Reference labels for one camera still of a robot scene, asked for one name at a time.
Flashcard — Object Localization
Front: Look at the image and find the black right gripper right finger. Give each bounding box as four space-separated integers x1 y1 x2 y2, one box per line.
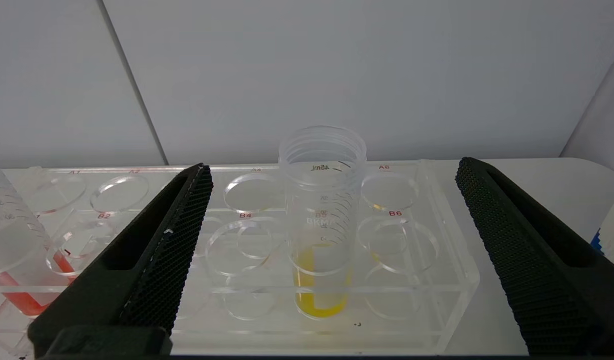
455 157 614 357

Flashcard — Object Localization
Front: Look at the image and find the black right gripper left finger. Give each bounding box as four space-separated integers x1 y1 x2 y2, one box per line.
28 163 213 358

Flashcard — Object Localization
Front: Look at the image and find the test tube with yellow liquid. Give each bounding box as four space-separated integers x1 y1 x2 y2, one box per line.
279 125 367 319

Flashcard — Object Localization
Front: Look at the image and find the clear acrylic test tube rack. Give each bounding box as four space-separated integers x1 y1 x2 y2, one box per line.
0 160 480 356

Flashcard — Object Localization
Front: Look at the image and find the test tube with red liquid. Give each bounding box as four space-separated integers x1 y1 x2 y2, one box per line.
0 155 77 317

